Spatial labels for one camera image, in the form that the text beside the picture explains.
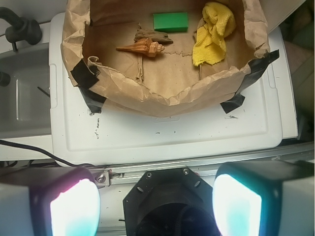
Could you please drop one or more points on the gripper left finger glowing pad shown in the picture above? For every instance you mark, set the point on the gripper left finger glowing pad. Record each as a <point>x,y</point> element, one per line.
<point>48,202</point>

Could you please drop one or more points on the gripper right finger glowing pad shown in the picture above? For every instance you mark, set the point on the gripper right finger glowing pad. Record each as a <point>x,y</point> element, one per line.
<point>265,198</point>

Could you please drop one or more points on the orange striped conch shell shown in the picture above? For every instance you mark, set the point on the orange striped conch shell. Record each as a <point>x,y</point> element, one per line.
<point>145,46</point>

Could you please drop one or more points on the black tape strip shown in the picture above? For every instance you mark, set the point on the black tape strip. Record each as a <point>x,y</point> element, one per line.
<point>258,67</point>
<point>85,80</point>

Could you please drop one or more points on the yellow crumpled cloth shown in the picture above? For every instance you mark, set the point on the yellow crumpled cloth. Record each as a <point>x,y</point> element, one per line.
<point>210,46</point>

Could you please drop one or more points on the brown paper bag tray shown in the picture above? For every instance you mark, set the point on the brown paper bag tray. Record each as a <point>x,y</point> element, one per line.
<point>168,84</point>

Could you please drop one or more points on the brown driftwood piece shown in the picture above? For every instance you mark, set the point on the brown driftwood piece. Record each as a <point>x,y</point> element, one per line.
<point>155,36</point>

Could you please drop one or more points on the green rectangular block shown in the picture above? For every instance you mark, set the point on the green rectangular block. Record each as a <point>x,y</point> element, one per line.
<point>171,22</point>

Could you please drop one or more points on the aluminium frame rail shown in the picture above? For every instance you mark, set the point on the aluminium frame rail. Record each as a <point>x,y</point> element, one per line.
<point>203,166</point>

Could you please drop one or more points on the black octagonal mount plate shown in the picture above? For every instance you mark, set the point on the black octagonal mount plate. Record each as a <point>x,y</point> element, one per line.
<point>172,202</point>

